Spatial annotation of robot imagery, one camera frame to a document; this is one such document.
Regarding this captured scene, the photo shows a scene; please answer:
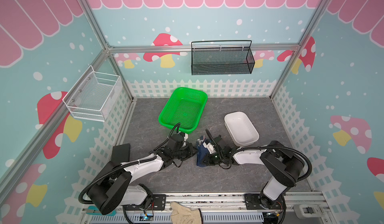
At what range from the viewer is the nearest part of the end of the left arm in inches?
25.9

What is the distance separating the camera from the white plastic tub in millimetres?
944

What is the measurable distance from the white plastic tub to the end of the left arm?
1.07 feet
